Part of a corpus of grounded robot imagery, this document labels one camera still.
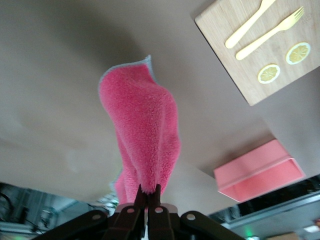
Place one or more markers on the lemon slice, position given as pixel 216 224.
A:
pixel 268 74
pixel 298 53

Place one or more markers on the pale yellow fork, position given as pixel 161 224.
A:
pixel 270 33

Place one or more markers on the pale yellow knife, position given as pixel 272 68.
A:
pixel 250 22

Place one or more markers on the grey metal frame rail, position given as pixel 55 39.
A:
pixel 270 212

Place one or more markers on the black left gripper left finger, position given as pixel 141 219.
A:
pixel 125 222

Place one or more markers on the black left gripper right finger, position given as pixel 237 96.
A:
pixel 162 222

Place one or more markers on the pink plastic bin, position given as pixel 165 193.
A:
pixel 250 170

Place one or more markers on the pink microfibre cloth grey edge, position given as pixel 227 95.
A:
pixel 142 120

